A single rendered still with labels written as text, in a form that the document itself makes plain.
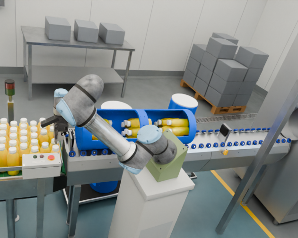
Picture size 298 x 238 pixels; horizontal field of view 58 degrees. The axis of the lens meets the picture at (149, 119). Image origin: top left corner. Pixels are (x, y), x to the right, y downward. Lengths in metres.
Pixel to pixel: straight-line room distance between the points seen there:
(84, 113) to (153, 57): 4.73
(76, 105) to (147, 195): 0.61
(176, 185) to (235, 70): 3.59
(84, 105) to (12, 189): 0.92
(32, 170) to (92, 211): 1.29
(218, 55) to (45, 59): 3.03
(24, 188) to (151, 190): 0.82
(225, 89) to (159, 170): 3.66
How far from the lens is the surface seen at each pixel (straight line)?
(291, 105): 2.22
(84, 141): 1.81
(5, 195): 1.94
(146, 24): 5.49
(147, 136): 1.35
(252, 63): 5.18
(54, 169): 1.66
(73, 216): 2.42
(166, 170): 1.52
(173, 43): 5.94
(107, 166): 2.02
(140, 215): 1.60
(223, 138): 2.53
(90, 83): 1.17
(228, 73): 4.91
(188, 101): 2.81
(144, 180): 1.54
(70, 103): 1.15
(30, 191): 1.92
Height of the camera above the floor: 2.19
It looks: 30 degrees down
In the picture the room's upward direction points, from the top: 15 degrees clockwise
